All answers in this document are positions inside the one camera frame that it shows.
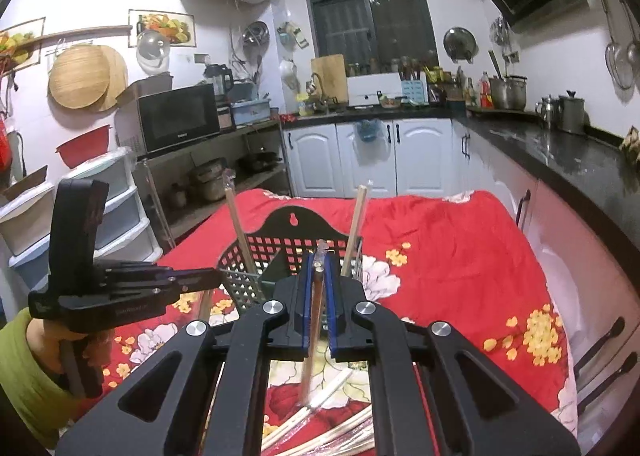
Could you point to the black plastic utensil basket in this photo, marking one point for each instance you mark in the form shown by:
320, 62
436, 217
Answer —
320, 223

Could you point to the brown shallow box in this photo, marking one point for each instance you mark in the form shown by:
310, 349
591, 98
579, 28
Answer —
25, 185

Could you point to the white base cabinet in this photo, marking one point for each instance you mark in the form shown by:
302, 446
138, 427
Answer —
320, 156

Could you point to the black electric kettle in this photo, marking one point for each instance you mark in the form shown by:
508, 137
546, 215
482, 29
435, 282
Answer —
218, 81

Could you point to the wooden chopstick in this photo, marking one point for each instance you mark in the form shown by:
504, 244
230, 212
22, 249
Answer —
240, 231
206, 306
306, 378
356, 226

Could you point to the red hanging bag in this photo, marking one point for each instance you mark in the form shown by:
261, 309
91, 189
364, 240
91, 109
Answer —
4, 146

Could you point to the steel canister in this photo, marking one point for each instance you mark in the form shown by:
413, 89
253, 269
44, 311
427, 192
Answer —
571, 113

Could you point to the blue knife holder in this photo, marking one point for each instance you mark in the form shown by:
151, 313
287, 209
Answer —
414, 91

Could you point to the cardboard box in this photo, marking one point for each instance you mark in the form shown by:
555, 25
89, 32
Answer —
150, 85

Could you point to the fruit wall poster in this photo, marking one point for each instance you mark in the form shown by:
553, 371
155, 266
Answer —
20, 43
175, 28

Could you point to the dark pot lid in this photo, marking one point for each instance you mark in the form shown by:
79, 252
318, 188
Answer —
459, 43

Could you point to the pile of loose chopsticks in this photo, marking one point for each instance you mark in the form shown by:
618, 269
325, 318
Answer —
325, 436

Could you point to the person's left forearm green sleeve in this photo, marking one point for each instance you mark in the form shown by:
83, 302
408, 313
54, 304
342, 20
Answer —
25, 386

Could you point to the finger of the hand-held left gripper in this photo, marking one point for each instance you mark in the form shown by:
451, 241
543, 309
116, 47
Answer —
200, 278

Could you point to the plastic drawer unit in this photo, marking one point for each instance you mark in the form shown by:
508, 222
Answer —
120, 216

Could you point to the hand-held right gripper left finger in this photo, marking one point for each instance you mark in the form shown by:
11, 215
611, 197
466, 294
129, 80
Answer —
306, 316

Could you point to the black kitchen countertop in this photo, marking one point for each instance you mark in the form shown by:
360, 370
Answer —
550, 151

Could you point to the white countertop appliance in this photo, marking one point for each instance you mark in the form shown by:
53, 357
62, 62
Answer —
372, 88

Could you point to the yellow container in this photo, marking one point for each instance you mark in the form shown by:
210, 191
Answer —
304, 106

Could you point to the white side cabinet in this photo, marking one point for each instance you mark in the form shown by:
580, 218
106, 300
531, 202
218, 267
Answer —
575, 261

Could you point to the black microwave oven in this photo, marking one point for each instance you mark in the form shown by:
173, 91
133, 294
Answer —
175, 118

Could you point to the light blue storage box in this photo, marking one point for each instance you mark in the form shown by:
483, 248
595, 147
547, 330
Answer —
252, 112

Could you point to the dark kitchen window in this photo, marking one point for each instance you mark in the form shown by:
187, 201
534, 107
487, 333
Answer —
370, 11

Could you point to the row of glass jars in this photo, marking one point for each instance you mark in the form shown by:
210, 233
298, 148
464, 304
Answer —
372, 68

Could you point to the steel stock pot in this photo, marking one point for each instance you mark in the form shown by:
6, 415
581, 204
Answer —
510, 93

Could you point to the hanging steel bowl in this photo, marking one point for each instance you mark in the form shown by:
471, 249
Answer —
256, 33

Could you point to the kitchen faucet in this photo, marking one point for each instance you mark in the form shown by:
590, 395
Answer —
320, 98

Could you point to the white hanging scoop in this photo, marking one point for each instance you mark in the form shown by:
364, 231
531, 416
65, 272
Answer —
287, 73

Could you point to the bowl of food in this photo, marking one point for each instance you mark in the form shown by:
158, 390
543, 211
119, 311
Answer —
391, 102

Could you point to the red sauce bottle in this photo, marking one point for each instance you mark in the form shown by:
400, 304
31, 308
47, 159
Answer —
485, 93

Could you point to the glass pot lid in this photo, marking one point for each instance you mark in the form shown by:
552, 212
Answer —
152, 51

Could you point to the rice cooker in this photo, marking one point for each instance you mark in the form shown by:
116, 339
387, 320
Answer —
210, 183

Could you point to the red floral tablecloth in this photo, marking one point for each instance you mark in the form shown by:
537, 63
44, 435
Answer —
450, 261

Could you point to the black wok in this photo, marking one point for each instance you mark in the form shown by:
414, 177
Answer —
260, 161

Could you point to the dried ginger root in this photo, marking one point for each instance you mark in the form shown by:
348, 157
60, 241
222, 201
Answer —
632, 140

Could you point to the hanging mesh strainer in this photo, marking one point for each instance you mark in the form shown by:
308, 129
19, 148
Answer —
620, 66
634, 56

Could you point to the small steel kettle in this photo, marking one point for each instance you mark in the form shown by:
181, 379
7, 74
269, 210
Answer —
547, 111

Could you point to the round bamboo tray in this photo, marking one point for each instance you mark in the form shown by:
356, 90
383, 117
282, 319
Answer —
118, 81
77, 78

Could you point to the person's left hand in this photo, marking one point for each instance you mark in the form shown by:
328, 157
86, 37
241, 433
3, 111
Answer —
45, 346

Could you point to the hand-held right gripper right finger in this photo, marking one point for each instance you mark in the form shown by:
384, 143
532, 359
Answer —
332, 316

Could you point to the wooden cutting board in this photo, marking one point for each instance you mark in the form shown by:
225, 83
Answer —
330, 78

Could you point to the red plastic basin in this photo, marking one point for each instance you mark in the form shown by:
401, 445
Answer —
85, 146

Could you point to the wooden tray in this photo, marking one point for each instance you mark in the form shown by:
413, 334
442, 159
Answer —
480, 110

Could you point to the blue plastic bag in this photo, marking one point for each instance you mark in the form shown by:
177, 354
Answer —
367, 130

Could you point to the wooden shelf rack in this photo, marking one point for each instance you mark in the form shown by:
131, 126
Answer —
255, 179

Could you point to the wooden wall rail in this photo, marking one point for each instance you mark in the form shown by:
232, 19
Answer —
85, 31

